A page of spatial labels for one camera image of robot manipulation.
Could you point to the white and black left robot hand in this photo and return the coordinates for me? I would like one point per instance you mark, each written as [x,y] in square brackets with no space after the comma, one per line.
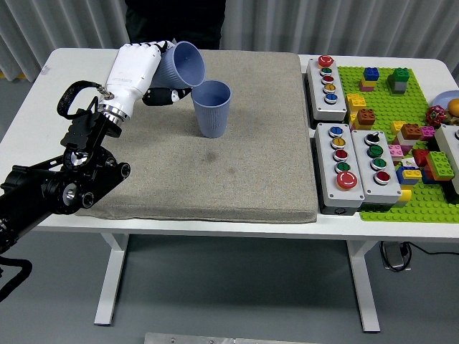
[132,75]

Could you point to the blue ribbed plastic cup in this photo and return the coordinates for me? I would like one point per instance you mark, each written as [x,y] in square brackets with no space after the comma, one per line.
[186,64]
[211,118]

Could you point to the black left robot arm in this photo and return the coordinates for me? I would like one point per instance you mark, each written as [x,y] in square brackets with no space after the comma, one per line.
[86,132]

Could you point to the person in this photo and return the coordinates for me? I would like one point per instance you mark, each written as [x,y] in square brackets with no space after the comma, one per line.
[172,21]

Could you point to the grey-brown fabric mat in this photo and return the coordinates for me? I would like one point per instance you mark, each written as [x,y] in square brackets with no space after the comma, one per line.
[215,179]

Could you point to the grey five-button control box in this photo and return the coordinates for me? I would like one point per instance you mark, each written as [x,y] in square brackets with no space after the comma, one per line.
[328,107]
[330,186]

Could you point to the white table leg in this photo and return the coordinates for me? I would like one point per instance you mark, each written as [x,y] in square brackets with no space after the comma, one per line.
[111,279]
[364,286]

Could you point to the yellow toy brick stack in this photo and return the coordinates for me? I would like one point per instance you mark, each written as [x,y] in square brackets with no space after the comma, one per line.
[355,102]

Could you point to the brown and orange toy brick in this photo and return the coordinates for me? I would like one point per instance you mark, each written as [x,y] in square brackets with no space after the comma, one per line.
[365,118]

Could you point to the blue yellow pink brick stack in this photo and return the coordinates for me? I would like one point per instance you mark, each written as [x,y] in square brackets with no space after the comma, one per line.
[371,74]

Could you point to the green toy brick baseplate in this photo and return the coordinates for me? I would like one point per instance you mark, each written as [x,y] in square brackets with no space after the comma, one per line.
[385,107]

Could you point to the green and grey brick stack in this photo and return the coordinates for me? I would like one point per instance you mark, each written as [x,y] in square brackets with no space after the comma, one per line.
[398,77]

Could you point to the white pleated curtain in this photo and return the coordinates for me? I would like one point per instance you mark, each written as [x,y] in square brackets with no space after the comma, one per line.
[394,25]

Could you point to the pink toy brick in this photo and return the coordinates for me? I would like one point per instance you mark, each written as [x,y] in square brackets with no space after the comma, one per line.
[395,150]

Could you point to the grey control box with knob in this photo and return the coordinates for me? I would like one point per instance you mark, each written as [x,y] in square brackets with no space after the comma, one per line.
[389,193]

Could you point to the brown and white brick stack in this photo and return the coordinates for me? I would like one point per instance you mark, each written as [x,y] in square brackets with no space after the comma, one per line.
[410,132]

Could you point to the small white printed tile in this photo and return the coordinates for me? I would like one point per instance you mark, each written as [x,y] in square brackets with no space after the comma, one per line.
[409,163]

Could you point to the blue and yellow brick stack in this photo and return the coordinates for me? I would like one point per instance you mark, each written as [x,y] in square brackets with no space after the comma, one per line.
[410,174]

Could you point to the yellow rounded toy brick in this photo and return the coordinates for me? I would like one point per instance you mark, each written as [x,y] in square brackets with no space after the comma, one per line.
[405,196]

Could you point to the red toy brick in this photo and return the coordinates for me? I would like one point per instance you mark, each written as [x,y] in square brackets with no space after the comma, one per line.
[420,157]

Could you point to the magenta toy brick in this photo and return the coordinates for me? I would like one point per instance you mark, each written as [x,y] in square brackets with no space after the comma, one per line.
[427,133]

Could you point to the red toy valve wheel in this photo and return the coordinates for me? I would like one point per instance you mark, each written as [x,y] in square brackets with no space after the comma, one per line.
[435,115]

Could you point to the pale blue plate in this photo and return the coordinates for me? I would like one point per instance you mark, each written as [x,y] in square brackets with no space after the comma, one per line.
[443,98]

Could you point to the grey power adapter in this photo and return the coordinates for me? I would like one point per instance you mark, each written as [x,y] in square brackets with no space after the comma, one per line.
[394,256]

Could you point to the green and orange brick stack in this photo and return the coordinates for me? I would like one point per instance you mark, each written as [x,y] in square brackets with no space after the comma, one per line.
[439,163]

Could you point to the white control box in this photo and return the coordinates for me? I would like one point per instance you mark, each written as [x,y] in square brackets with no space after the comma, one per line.
[448,139]

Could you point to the toy burger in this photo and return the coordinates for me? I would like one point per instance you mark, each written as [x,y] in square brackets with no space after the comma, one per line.
[454,107]

